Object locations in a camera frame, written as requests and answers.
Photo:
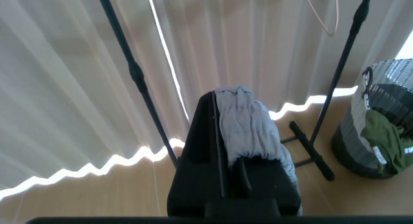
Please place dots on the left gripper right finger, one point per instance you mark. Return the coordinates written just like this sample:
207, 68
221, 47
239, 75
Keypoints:
264, 182

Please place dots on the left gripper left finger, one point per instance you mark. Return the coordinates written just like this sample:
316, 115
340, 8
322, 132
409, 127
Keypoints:
197, 172

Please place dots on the pale grey shorts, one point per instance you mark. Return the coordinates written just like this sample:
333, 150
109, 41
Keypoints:
245, 127

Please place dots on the white laundry basket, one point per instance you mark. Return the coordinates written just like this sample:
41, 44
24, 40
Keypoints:
351, 149

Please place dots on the black clothes rack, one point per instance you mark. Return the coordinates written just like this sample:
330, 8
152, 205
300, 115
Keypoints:
137, 75

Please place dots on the pink clothes hanger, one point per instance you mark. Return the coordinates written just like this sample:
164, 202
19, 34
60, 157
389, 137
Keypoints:
336, 11

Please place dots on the green garment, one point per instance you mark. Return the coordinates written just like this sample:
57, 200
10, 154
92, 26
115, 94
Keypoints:
384, 143

